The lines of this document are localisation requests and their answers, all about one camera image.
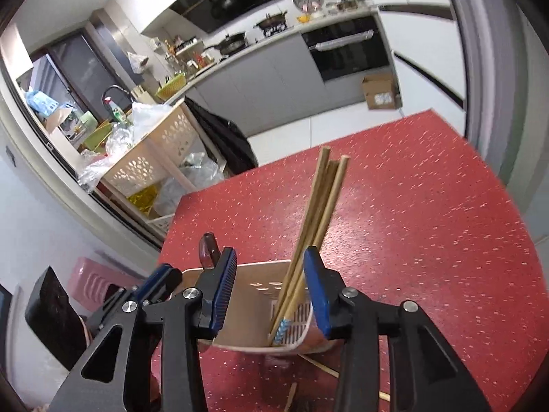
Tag cardboard box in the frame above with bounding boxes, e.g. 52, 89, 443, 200
361, 73, 402, 111

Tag spice rack with bottles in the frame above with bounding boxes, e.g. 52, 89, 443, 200
164, 36, 216, 75

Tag pink plastic stool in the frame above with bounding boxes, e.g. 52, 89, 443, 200
68, 256, 147, 323

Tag pile of wooden chopsticks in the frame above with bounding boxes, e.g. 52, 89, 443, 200
268, 161, 340, 345

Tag wooden chopstick yellow pattern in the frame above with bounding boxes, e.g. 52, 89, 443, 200
302, 353, 392, 402

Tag white hanging plastic bag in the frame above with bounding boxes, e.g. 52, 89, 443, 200
127, 51, 151, 75

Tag black built-in oven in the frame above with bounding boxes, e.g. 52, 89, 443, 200
300, 16, 398, 83

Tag clear crumpled plastic bags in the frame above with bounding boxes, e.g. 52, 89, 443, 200
76, 128, 135, 192

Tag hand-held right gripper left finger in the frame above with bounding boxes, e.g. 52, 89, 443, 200
49, 247, 238, 412

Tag beige plastic utensil holder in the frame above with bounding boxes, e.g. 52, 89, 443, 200
180, 259, 340, 355

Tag black wok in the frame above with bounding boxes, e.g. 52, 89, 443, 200
203, 31, 250, 56

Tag green plastic basin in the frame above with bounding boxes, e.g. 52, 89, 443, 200
79, 122, 115, 154

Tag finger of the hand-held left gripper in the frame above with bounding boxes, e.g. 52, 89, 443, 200
86, 264, 183, 335

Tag black kitchen faucet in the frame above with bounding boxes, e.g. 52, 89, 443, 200
102, 85, 135, 113

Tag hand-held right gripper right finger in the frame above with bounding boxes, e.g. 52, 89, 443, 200
303, 247, 492, 412

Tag black range hood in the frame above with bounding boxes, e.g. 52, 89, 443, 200
168, 0, 286, 34

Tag yellow oil bottle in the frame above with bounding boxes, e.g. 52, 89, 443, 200
128, 184, 164, 216

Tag grey sliding door frame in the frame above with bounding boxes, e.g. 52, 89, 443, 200
438, 0, 546, 233

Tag black hanging bag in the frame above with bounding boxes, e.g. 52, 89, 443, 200
184, 98, 259, 178

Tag lidded wok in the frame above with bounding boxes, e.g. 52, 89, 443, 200
255, 10, 289, 36

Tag dark translucent spoon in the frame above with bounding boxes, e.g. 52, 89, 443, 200
198, 232, 222, 272

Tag beige perforated basket trolley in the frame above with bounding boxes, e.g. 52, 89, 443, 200
100, 102, 225, 242

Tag blue packet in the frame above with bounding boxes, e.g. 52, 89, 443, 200
25, 90, 61, 115

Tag white fridge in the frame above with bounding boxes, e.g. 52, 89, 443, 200
377, 0, 469, 139

